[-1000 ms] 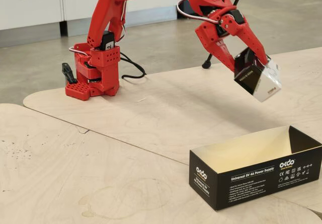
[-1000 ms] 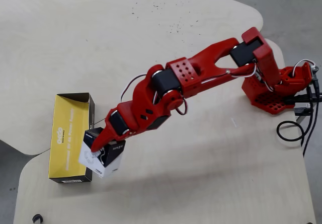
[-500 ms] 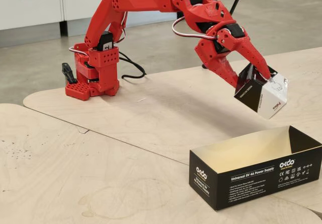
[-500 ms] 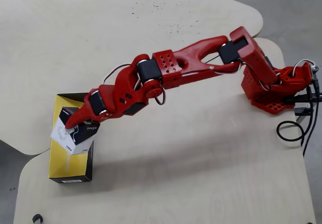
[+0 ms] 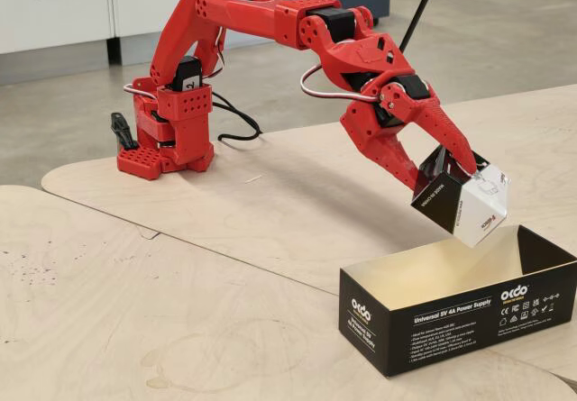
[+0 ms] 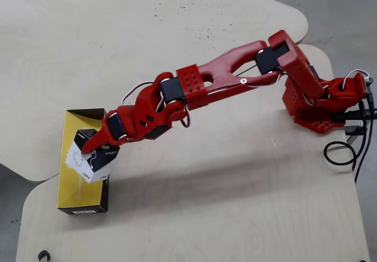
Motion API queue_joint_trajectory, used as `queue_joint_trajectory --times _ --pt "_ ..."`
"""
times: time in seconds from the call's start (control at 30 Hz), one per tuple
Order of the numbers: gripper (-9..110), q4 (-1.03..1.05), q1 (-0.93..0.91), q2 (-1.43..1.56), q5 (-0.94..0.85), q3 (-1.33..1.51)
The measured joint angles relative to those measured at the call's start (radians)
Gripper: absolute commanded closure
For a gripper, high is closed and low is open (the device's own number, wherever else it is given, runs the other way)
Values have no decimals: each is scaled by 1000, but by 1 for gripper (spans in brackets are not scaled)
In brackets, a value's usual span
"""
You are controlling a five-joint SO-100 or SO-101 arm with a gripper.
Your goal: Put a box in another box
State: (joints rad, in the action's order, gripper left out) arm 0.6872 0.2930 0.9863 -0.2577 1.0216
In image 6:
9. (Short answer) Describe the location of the black table clamp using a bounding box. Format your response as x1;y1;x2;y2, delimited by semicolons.
343;120;368;137

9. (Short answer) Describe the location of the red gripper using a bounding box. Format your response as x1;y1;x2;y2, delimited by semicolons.
80;85;174;156

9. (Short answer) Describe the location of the small black white cardboard box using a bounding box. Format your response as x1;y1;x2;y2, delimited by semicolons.
65;128;120;185

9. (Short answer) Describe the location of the white base servo wire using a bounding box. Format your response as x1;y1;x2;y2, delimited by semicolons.
342;68;369;87

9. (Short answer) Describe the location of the white wrist servo wire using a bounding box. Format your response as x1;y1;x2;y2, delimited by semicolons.
121;81;154;104

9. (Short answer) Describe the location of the looped black cable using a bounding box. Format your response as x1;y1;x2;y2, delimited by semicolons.
323;141;358;167

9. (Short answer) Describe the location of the black power cable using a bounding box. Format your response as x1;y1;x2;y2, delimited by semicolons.
354;90;375;184

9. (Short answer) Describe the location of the long black yellow cardboard box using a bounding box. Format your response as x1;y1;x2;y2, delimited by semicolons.
56;107;112;215

